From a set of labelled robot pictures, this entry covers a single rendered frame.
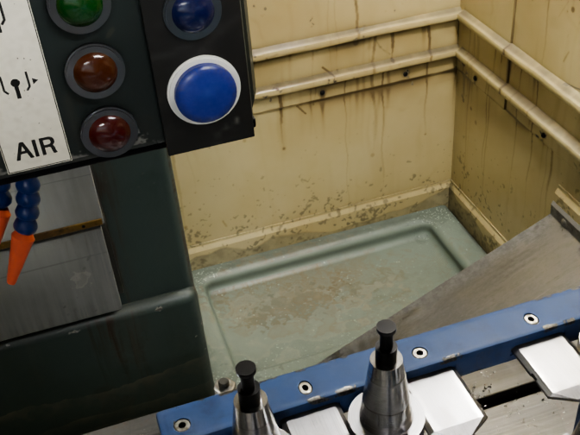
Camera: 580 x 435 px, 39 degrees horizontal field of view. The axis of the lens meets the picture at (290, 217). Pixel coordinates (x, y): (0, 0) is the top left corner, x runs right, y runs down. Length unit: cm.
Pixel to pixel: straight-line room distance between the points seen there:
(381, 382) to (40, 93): 37
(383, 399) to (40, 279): 72
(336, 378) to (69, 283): 63
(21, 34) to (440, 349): 49
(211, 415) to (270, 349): 95
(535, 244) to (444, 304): 19
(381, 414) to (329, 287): 112
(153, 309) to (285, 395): 67
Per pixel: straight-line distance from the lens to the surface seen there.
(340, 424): 70
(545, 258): 149
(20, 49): 38
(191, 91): 39
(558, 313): 79
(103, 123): 39
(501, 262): 151
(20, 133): 40
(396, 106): 175
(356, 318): 170
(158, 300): 135
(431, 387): 73
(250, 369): 60
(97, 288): 128
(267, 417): 63
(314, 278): 180
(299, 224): 181
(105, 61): 38
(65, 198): 118
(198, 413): 71
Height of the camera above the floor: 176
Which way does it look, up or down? 37 degrees down
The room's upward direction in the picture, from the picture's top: 5 degrees counter-clockwise
